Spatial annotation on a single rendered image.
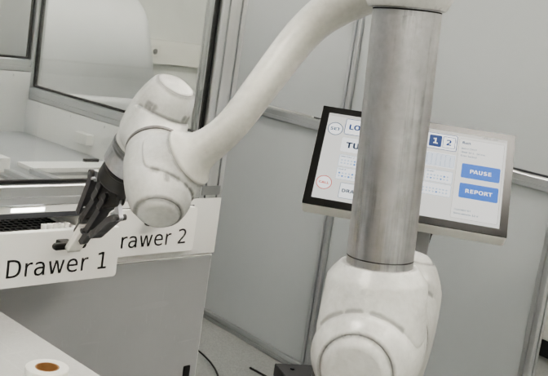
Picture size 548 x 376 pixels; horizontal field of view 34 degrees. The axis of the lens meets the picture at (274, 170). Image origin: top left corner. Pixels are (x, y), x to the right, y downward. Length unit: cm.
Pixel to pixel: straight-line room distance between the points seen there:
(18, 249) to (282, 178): 218
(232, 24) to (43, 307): 80
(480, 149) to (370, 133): 116
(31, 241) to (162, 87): 46
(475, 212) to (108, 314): 94
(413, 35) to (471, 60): 192
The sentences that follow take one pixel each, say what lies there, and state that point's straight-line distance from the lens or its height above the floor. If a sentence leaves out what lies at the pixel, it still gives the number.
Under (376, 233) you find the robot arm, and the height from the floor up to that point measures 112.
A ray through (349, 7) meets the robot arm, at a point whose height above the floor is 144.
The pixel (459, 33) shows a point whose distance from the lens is 325.
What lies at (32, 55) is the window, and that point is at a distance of 194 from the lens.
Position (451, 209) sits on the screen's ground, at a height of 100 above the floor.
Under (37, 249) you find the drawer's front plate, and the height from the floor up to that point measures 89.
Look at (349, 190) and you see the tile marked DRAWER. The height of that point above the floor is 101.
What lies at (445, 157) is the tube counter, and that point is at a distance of 241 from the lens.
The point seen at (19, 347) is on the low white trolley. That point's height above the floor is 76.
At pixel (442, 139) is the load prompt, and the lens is 244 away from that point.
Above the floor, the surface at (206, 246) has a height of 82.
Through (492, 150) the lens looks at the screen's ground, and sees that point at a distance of 245.
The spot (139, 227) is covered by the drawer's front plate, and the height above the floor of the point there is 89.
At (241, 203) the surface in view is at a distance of 408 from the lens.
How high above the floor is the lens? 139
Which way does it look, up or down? 9 degrees down
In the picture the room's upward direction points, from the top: 8 degrees clockwise
